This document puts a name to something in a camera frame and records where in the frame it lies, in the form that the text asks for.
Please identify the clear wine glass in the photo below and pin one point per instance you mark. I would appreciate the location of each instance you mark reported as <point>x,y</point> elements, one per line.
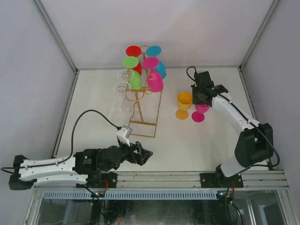
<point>122,88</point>
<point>126,74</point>

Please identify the right aluminium frame post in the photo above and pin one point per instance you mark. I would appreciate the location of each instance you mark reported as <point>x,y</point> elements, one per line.
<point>265,22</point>

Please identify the aluminium frame post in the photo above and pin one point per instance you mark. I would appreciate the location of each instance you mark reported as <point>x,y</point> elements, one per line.
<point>54,33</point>
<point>265,22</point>

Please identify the gold wire glass rack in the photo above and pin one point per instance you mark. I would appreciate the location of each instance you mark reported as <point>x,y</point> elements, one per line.
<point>144,104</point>

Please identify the blue slotted cable duct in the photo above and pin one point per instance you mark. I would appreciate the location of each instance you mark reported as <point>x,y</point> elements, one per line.
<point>134,195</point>

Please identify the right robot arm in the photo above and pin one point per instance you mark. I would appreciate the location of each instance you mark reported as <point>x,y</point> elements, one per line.
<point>254,145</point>

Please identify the aluminium front rail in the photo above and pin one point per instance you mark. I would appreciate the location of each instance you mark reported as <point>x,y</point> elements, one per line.
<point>252,180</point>

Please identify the right green led board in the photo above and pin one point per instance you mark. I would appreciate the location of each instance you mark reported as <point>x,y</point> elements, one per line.
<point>224,197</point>

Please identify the black base bracket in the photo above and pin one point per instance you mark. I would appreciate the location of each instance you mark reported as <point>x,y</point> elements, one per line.
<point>212,180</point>
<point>104,180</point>

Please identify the left green led board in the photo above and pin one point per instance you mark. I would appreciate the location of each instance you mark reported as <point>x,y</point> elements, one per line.
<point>100,194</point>

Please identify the rear clear wine glass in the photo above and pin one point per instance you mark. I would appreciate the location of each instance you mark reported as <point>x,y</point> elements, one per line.
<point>126,74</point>

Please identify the green plastic wine glass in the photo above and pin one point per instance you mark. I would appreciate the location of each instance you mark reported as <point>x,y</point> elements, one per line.
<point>130,63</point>

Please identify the right black base bracket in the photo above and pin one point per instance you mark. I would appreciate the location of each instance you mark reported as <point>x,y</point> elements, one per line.
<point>212,180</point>

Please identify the left black base bracket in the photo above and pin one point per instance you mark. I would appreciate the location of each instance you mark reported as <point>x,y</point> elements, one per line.
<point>104,180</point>

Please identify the left aluminium frame post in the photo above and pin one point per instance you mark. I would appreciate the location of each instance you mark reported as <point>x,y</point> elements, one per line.
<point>54,33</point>

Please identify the red plastic wine glass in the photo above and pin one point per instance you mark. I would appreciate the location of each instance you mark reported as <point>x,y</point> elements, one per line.
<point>135,51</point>

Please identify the orange plastic wine glass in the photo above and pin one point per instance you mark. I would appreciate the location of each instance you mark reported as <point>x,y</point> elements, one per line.
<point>184,102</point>

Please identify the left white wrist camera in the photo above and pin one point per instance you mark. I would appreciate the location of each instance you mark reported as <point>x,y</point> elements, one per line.
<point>123,134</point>

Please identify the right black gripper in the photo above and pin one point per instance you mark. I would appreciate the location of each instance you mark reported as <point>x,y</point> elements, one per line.
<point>195,100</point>

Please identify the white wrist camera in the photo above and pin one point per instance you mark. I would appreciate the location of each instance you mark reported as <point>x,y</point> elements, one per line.
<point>203,79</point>
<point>123,134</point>

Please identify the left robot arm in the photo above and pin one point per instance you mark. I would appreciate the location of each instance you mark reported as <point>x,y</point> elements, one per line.
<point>91,168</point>

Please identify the green led board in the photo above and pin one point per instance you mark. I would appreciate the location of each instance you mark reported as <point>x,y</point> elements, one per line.
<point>100,194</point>
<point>224,197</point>

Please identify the cyan plastic wine glass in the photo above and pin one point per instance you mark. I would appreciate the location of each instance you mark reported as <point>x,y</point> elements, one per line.
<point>154,51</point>

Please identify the magenta wine glass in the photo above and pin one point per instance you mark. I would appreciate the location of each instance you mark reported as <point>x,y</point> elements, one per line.
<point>154,79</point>
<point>200,110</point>

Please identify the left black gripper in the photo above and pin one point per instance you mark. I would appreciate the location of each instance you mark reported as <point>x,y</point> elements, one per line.
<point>145,154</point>

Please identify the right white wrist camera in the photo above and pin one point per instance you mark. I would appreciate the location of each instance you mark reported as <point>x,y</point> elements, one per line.
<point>203,79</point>

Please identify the front clear wine glass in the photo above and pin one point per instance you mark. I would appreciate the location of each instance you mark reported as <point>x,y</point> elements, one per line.
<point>122,88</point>

